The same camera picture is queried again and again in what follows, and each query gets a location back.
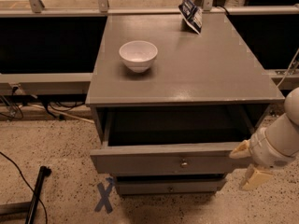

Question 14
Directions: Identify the metal railing frame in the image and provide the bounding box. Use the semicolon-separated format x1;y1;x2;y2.
0;0;298;96

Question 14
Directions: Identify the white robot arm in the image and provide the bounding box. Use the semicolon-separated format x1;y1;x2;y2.
229;88;299;190

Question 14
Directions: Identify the grey bottom drawer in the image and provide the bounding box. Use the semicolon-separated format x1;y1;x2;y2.
114;174;226;195

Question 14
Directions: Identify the black floor cable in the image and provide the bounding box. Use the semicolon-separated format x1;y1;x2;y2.
0;151;49;224

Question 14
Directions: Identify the grey top drawer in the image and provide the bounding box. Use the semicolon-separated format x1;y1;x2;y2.
90;105;272;175

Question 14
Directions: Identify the black cable bundle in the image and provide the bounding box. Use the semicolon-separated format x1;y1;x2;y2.
0;86;87;121

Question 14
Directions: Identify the blue tape cross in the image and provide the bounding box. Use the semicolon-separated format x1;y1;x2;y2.
94;177;114;214

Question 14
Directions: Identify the grey drawer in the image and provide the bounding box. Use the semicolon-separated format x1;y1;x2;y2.
114;174;226;195
90;105;272;175

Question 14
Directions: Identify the black metal stand leg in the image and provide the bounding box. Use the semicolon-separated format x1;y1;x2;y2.
0;165;52;224

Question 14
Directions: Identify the blue white snack bag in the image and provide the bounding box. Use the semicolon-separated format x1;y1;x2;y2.
178;0;203;34

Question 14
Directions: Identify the white ceramic bowl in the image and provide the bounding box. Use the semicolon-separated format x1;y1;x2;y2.
119;40;158;73

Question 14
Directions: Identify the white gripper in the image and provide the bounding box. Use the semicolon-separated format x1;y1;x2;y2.
229;128;295;191

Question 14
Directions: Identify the white cable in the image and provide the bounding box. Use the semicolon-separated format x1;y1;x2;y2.
18;102;95;124

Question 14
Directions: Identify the grey drawer cabinet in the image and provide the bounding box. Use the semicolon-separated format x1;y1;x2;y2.
85;13;285;196

